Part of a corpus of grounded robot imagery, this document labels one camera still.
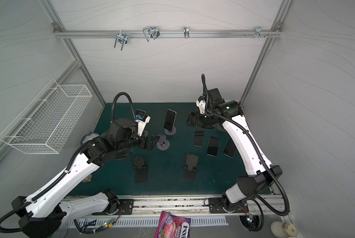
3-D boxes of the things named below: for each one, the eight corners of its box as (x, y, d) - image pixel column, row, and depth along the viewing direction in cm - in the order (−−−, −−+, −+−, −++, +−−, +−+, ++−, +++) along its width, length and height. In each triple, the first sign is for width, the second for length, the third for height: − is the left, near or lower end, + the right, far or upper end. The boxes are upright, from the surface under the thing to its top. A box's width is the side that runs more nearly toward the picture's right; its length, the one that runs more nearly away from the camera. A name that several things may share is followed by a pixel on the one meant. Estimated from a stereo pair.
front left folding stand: (135, 183, 82) (129, 176, 74) (136, 165, 89) (131, 157, 80) (146, 182, 83) (142, 175, 74) (147, 164, 90) (143, 156, 81)
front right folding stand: (183, 178, 85) (183, 171, 76) (186, 161, 91) (187, 153, 82) (195, 181, 84) (196, 174, 75) (197, 164, 90) (199, 155, 81)
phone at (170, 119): (164, 131, 105) (162, 117, 93) (169, 123, 110) (167, 108, 98) (173, 134, 103) (172, 121, 91) (177, 126, 108) (177, 111, 96)
